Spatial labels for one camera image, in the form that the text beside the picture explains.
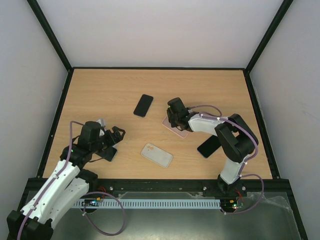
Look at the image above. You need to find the white slotted cable duct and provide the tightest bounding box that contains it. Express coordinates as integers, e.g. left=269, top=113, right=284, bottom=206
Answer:
left=87, top=199, right=221, bottom=210

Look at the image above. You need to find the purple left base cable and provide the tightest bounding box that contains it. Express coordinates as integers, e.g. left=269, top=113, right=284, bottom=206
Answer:
left=81, top=191, right=126, bottom=236

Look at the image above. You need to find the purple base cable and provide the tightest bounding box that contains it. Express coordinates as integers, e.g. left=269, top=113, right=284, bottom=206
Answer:
left=220, top=174, right=265, bottom=216
left=81, top=191, right=126, bottom=236

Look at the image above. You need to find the beige phone case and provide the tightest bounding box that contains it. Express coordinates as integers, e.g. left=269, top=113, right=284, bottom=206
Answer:
left=140, top=143, right=173, bottom=168

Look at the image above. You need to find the black phone far centre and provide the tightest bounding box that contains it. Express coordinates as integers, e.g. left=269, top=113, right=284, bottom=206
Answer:
left=133, top=94, right=154, bottom=118

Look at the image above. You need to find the pink phone case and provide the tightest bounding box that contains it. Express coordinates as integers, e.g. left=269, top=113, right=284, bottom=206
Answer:
left=161, top=116, right=189, bottom=138

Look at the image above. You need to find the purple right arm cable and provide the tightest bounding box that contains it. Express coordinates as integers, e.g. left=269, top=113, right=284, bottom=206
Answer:
left=189, top=104, right=259, bottom=176

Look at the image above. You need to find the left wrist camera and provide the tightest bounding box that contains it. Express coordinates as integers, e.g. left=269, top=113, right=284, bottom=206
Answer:
left=96, top=118, right=106, bottom=136

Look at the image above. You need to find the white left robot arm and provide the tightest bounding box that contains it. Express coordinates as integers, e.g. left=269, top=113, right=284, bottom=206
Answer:
left=6, top=119, right=126, bottom=240

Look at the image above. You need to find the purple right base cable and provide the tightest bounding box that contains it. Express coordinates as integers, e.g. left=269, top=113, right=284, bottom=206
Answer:
left=220, top=174, right=265, bottom=216

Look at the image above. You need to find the green-edged black phone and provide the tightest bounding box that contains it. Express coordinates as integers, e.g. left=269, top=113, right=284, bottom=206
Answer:
left=97, top=147, right=118, bottom=162

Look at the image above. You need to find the blue-edged black phone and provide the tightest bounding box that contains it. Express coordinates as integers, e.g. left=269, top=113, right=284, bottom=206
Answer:
left=197, top=135, right=221, bottom=159

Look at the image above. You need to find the black front frame rail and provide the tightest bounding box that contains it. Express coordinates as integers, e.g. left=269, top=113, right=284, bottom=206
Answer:
left=27, top=177, right=291, bottom=198

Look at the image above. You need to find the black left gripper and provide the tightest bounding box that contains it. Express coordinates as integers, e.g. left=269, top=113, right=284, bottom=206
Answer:
left=90, top=126, right=126, bottom=154

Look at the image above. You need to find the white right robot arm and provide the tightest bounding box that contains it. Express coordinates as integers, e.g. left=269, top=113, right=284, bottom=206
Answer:
left=166, top=97, right=259, bottom=196

